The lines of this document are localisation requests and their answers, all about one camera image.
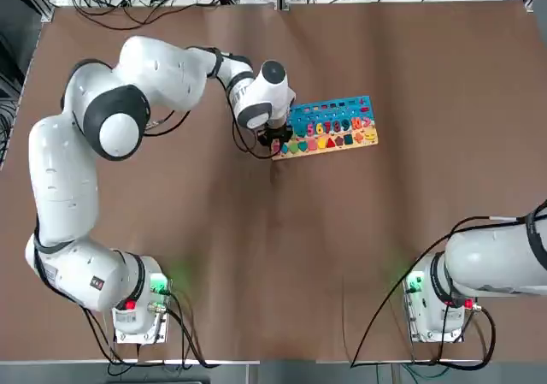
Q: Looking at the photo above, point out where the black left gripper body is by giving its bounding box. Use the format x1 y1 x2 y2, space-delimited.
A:
258 122 295 147

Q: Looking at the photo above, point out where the colourful wooden toy board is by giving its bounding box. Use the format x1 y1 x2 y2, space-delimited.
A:
270 95 381 163

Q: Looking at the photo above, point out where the black cable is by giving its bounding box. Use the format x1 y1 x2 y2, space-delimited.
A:
349 215 539 368

